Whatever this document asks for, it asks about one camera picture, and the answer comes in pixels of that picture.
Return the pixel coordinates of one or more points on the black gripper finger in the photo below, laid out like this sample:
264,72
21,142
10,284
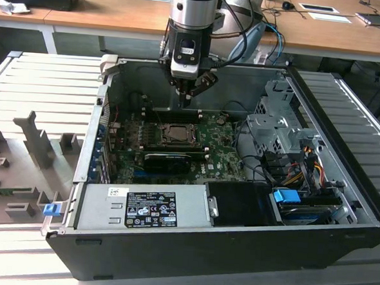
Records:
177,83
206,82

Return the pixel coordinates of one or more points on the black RAM slot bank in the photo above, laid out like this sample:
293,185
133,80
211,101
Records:
176,151
169,116

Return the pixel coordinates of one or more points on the CPU socket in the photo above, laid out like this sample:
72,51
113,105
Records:
161,142

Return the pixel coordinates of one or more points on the round coin battery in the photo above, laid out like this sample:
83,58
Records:
222,120

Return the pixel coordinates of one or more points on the small white connector box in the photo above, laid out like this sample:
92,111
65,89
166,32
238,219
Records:
261,58

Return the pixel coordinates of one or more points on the green motherboard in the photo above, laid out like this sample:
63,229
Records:
221,157

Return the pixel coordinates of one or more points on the silver metal drive cage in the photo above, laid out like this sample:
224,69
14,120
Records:
268,128

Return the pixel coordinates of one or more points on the black graphics card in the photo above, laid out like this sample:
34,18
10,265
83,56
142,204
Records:
166,162

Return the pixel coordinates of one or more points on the black computer mouse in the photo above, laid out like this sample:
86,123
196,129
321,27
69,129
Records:
288,5

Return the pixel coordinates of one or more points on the black SATA connector cluster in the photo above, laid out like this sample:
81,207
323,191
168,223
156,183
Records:
274,164

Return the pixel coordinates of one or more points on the blue disk carrier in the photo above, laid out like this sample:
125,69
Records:
286,197

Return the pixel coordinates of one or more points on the silver power supply unit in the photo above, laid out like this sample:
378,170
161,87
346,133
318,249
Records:
99,208

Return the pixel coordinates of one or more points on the hard disk drive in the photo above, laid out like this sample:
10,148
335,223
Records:
305,214

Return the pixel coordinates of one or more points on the black open PC case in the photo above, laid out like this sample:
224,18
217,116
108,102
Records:
202,256

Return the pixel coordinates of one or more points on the blue case latch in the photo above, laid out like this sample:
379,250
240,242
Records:
51,210

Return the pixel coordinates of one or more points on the grey parts rack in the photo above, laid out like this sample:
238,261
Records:
17,167

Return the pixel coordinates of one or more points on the crumpled white paper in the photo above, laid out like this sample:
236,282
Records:
11,7

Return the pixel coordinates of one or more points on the grey closed laptop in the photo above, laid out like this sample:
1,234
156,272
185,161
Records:
376,19

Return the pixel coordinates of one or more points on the green RAM stick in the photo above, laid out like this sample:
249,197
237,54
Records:
6,190

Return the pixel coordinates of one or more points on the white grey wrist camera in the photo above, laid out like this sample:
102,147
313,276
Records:
185,68

